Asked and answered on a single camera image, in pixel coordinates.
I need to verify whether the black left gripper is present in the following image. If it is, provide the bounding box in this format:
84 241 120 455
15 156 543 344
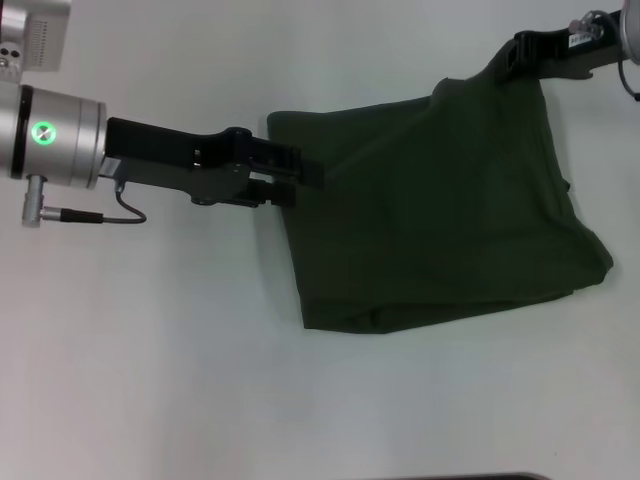
102 116 327 211

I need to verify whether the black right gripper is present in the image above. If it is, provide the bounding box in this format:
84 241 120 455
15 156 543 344
491 19 627 87

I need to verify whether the dark green FREE! t-shirt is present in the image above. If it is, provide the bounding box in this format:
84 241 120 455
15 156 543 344
266 44 616 335

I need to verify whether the silver right arm cable connector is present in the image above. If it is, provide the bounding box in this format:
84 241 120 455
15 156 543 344
566 8 609 40

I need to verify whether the dark right arm cable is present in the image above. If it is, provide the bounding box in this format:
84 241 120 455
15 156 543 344
616 58 640 102

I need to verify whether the grey left arm cable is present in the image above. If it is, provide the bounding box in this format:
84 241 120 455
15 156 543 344
18 172 149 230

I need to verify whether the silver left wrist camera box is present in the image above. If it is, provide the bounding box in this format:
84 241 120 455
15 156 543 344
0 0 74 82

